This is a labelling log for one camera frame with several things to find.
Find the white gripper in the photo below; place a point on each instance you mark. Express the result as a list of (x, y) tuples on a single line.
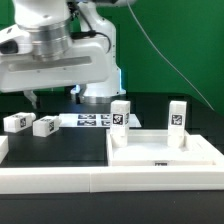
[(48, 58)]

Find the white square table top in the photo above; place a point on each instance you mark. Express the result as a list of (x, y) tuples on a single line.
[(149, 148)]

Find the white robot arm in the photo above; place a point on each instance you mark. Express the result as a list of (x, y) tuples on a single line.
[(83, 20)]

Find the white left fence rail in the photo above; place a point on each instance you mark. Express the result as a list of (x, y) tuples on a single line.
[(4, 148)]

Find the white fence rail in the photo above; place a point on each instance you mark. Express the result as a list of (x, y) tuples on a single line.
[(110, 179), (4, 148)]

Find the white marker base plate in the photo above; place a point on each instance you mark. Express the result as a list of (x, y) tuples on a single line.
[(92, 120)]

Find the white front fence rail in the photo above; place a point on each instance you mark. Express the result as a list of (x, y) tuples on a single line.
[(110, 179)]

